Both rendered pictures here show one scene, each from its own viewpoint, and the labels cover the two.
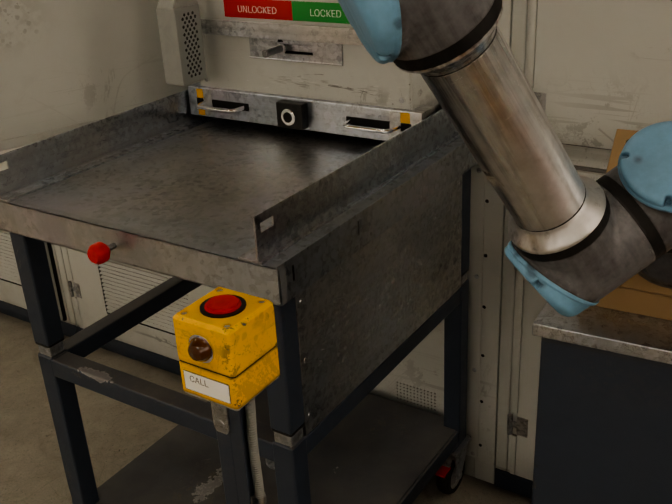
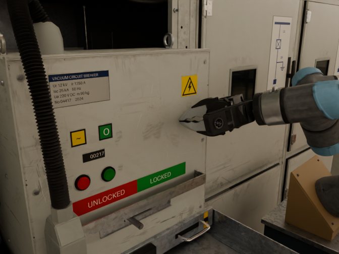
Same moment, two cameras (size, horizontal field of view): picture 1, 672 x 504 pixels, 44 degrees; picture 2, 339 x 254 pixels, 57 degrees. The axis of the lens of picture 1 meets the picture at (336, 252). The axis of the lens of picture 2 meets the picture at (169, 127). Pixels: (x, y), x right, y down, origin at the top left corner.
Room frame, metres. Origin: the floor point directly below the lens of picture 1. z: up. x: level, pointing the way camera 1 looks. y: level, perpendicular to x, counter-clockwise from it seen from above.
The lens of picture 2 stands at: (1.34, 0.68, 1.43)
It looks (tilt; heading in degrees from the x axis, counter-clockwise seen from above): 17 degrees down; 284
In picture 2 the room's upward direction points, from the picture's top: straight up
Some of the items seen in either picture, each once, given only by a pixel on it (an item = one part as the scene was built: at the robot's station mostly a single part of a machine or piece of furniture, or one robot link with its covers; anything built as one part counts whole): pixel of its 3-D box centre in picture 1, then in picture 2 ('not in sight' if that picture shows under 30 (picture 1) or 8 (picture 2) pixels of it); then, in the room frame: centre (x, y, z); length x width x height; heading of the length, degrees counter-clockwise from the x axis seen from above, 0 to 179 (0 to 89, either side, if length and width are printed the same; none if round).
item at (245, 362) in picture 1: (227, 346); not in sight; (0.80, 0.12, 0.85); 0.08 x 0.08 x 0.10; 56
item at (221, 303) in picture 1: (223, 308); not in sight; (0.80, 0.12, 0.90); 0.04 x 0.04 x 0.02
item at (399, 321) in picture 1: (268, 345); not in sight; (1.45, 0.14, 0.46); 0.64 x 0.58 x 0.66; 146
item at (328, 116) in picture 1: (303, 110); (136, 251); (1.59, 0.05, 0.90); 0.54 x 0.05 x 0.06; 56
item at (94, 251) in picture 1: (103, 250); not in sight; (1.15, 0.35, 0.82); 0.04 x 0.03 x 0.03; 146
